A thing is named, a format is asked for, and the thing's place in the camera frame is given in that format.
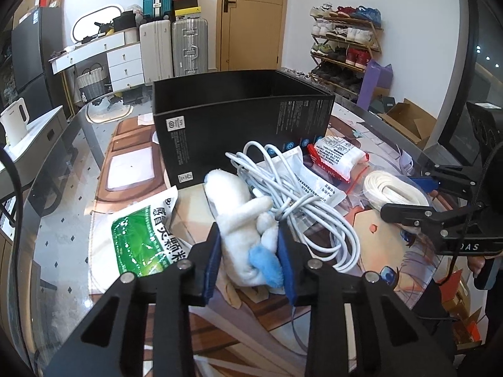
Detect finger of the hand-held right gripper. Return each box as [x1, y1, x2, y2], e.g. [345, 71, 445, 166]
[411, 163, 485, 198]
[379, 203, 477, 241]

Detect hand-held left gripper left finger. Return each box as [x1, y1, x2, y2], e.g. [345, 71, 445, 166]
[43, 222, 223, 377]

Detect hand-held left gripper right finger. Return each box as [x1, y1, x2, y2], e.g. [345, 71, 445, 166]
[275, 222, 458, 377]

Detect white plush toy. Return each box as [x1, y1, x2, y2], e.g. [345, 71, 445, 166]
[203, 169, 284, 289]

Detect white cable bundle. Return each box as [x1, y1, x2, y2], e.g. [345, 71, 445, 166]
[225, 140, 361, 273]

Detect green medicine packet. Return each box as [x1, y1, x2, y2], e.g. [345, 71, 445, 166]
[111, 186, 190, 280]

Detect white printed packet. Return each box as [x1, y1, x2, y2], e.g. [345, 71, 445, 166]
[271, 146, 347, 207]

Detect black cardboard box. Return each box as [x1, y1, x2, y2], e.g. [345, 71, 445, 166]
[151, 70, 336, 190]

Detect person's right hand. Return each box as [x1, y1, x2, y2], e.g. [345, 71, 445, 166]
[467, 255, 488, 279]

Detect open cardboard box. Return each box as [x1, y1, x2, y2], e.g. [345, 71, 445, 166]
[378, 98, 438, 150]

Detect red and white packet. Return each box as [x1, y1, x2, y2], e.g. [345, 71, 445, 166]
[307, 135, 371, 183]

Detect printed desk mat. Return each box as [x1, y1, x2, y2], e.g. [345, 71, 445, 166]
[88, 114, 443, 377]

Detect rows of assorted shoes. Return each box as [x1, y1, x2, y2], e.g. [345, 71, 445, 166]
[310, 5, 382, 96]

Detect wooden shoe rack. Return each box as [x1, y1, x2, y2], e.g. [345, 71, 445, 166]
[308, 6, 384, 99]

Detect white side cabinet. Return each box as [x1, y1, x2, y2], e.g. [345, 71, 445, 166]
[0, 105, 77, 201]

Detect woven basket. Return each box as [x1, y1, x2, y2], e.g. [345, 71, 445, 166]
[75, 67, 111, 102]

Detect silver suitcase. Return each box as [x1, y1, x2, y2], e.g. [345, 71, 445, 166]
[171, 16, 209, 77]

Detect white suitcase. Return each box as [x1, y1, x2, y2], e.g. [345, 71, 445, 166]
[139, 19, 174, 83]

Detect white vanity dresser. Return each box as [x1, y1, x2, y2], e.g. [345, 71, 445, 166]
[49, 31, 144, 91]

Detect wooden door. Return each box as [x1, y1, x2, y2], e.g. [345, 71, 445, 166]
[217, 0, 287, 73]

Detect white electric kettle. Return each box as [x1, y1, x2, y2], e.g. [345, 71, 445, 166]
[0, 100, 30, 147]

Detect black round container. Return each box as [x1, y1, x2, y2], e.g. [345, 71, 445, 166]
[113, 11, 137, 32]

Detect oval mirror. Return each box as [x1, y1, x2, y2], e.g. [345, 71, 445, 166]
[72, 5, 124, 43]

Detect dark refrigerator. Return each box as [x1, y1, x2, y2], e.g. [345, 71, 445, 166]
[11, 7, 65, 116]

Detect white rope coil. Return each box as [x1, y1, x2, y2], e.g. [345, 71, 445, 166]
[362, 171, 431, 229]

